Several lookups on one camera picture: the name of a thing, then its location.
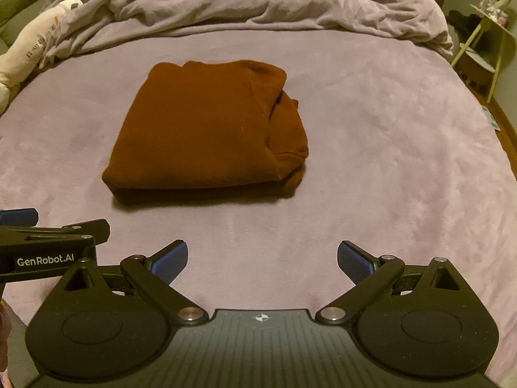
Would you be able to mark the blue white packet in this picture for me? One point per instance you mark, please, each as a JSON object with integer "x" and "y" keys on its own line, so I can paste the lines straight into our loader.
{"x": 489, "y": 118}

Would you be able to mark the yellow side table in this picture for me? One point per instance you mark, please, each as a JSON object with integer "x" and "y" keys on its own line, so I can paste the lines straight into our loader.
{"x": 480, "y": 58}

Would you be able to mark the small pink bottles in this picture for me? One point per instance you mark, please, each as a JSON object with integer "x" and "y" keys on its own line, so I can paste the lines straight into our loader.
{"x": 494, "y": 14}

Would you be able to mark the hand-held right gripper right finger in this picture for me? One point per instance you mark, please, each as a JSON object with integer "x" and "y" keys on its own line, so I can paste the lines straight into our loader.
{"x": 355, "y": 262}

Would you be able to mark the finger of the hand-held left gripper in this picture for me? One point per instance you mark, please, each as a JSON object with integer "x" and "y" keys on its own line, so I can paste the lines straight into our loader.
{"x": 20, "y": 216}
{"x": 72, "y": 230}

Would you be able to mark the purple bed sheet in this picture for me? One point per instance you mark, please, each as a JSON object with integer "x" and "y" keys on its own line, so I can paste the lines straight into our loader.
{"x": 363, "y": 149}

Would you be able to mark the dark cloth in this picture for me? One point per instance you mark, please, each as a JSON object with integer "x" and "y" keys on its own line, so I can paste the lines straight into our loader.
{"x": 460, "y": 22}

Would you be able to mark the person's left forearm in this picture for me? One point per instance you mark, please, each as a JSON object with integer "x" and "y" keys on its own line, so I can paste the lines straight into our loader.
{"x": 2, "y": 331}

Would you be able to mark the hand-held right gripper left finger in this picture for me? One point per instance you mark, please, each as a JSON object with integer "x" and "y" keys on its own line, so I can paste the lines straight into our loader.
{"x": 169, "y": 260}

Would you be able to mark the white printed pillow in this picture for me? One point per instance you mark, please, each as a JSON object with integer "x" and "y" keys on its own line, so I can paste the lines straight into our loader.
{"x": 24, "y": 52}

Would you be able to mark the rust brown knit cardigan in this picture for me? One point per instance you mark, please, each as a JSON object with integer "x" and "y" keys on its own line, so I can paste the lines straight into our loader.
{"x": 194, "y": 129}

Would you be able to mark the green upholstered headboard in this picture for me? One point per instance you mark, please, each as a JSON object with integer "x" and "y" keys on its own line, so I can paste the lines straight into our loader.
{"x": 20, "y": 4}

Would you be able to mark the crumpled purple duvet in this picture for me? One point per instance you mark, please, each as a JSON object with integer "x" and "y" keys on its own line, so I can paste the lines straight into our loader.
{"x": 242, "y": 4}

